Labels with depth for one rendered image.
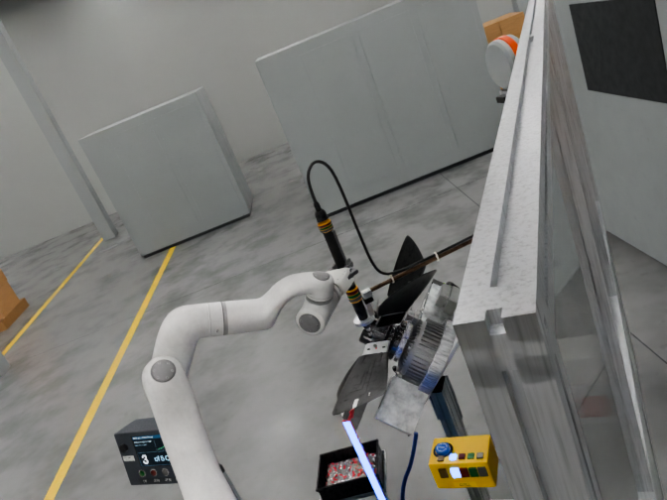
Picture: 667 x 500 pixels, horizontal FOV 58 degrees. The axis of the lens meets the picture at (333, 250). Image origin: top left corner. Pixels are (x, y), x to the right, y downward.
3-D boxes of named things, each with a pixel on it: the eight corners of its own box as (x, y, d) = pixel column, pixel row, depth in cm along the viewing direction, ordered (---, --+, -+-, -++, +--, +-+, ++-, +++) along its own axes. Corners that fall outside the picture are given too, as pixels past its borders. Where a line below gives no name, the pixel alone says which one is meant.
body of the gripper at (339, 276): (316, 307, 177) (328, 288, 186) (346, 302, 173) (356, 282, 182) (307, 286, 174) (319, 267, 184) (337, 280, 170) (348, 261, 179)
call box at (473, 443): (500, 462, 164) (489, 433, 160) (497, 491, 155) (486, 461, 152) (444, 464, 171) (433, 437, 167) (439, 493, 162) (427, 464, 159)
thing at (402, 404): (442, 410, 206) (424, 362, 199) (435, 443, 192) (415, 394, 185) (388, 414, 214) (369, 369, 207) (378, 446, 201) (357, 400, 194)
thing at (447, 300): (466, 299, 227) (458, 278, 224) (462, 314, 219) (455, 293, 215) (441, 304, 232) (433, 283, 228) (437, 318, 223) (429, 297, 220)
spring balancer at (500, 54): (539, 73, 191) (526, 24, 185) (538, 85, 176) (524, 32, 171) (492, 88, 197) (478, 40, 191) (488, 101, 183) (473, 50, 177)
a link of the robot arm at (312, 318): (312, 279, 170) (310, 306, 175) (296, 305, 159) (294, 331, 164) (339, 286, 168) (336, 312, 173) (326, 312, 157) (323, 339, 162)
